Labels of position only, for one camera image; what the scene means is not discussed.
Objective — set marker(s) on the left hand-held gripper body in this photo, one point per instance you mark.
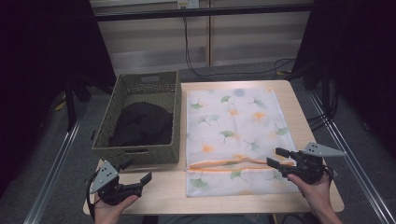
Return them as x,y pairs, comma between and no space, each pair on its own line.
106,180

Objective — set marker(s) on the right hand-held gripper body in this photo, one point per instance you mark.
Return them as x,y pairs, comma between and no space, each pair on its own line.
311,168

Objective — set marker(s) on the green woven basket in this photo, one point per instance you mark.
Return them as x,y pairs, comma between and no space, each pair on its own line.
112,124

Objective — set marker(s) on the black cloth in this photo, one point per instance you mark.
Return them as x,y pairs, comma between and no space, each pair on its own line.
143,124

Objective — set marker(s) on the white leaf-print laundry bag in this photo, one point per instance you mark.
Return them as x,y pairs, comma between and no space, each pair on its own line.
236,124

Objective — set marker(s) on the person's right hand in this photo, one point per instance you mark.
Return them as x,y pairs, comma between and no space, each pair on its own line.
317,196

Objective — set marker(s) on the person's left hand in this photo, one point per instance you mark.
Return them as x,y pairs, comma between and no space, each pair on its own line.
107,214

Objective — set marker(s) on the grey tape mark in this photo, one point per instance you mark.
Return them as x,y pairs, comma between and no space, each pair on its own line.
336,173

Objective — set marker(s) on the person's lap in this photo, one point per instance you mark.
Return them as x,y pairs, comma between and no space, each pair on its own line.
214,219

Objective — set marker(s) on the black stand leg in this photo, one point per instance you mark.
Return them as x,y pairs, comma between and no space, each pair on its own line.
70,105

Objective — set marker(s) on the black curtain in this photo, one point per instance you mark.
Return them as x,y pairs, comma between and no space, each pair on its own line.
37,62
358,62

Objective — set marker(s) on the black horizontal bar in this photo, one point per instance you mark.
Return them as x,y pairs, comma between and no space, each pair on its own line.
202,12

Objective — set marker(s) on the white power outlet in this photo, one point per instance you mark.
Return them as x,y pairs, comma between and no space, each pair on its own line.
188,3

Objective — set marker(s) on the metal floor rail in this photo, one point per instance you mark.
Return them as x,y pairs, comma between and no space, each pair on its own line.
53,174
351,161

